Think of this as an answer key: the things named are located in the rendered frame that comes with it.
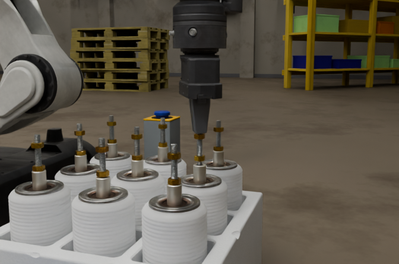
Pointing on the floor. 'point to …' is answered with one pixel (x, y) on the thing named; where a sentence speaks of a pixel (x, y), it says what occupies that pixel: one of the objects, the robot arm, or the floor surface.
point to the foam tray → (214, 254)
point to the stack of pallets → (122, 58)
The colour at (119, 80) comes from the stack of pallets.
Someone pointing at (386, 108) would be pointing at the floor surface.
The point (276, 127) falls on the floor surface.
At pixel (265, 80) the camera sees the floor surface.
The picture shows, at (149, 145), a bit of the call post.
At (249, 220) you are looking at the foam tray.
